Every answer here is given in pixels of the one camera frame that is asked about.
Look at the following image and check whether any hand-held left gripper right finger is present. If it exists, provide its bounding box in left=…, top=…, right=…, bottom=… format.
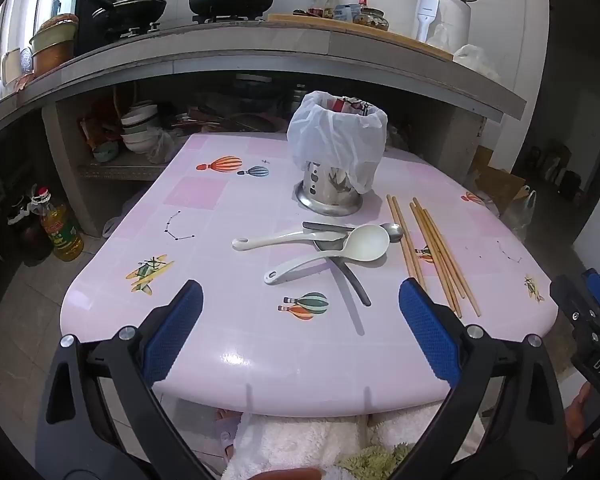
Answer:
left=387, top=277, right=568, bottom=480

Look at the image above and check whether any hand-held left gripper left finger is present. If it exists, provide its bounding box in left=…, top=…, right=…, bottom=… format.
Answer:
left=35, top=279, right=216, bottom=480

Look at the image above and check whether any steel spoon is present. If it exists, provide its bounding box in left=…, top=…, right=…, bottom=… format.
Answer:
left=302, top=221, right=405, bottom=242
left=313, top=239, right=372, bottom=307

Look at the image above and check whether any white plastic soup ladle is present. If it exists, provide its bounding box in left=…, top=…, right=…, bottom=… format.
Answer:
left=264, top=224, right=391, bottom=286

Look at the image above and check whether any white plastic rice spoon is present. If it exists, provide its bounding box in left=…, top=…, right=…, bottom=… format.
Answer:
left=231, top=229, right=353, bottom=252

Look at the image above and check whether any steel utensil holder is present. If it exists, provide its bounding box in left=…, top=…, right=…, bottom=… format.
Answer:
left=295, top=160, right=363, bottom=217

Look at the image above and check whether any white plastic bag liner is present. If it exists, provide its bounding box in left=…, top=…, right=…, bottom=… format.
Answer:
left=286, top=91, right=388, bottom=195

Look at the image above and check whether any person's right hand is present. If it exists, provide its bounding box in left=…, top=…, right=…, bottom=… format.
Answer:
left=566, top=385, right=600, bottom=453

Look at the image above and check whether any translucent shopping bag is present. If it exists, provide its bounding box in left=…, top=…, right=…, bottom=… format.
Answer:
left=500, top=185, right=537, bottom=242

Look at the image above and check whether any pink slipper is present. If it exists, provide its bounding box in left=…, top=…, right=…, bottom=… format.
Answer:
left=215, top=408, right=242, bottom=463

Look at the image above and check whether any cardboard box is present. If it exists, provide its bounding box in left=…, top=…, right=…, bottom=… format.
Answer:
left=472, top=146, right=527, bottom=213

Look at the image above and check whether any cooking oil bottle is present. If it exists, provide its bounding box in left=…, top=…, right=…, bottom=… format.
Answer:
left=39, top=186, right=85, bottom=262

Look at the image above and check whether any person's white fleece robe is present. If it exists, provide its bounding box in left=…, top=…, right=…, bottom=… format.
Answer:
left=220, top=402, right=486, bottom=480

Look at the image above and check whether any dark glass bottle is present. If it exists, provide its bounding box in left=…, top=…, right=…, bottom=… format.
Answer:
left=7, top=195, right=48, bottom=266

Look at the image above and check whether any small clear plastic bag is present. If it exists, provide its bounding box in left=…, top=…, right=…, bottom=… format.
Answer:
left=147, top=127, right=181, bottom=165

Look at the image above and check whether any stack of white bowls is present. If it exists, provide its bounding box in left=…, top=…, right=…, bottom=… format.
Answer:
left=120, top=102, right=163, bottom=155

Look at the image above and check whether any crumpled white plastic bag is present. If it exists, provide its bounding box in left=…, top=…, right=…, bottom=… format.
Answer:
left=452, top=44, right=502, bottom=83

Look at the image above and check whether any brown ceramic pot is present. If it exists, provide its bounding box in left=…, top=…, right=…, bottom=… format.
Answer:
left=29, top=14, right=79, bottom=78

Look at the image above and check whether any black box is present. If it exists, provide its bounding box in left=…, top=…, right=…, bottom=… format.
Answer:
left=74, top=0, right=123, bottom=56

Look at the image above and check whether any white dish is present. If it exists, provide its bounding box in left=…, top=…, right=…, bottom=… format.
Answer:
left=1, top=46, right=35, bottom=86

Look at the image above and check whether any white kitchen appliance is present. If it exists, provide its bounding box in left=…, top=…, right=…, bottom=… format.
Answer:
left=412, top=0, right=471, bottom=53

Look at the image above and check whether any gas stove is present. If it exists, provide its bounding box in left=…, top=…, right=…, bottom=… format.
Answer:
left=102, top=10, right=266, bottom=43

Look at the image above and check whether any glass pickle jar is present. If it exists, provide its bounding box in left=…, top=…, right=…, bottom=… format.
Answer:
left=352, top=7, right=390, bottom=31

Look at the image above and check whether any black wok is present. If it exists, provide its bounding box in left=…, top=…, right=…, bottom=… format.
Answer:
left=85, top=0, right=168, bottom=28

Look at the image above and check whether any wooden cutting board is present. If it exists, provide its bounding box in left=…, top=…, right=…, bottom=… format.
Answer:
left=267, top=12, right=455, bottom=62

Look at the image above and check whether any window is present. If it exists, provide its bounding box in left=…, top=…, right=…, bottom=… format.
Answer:
left=0, top=0, right=83, bottom=106

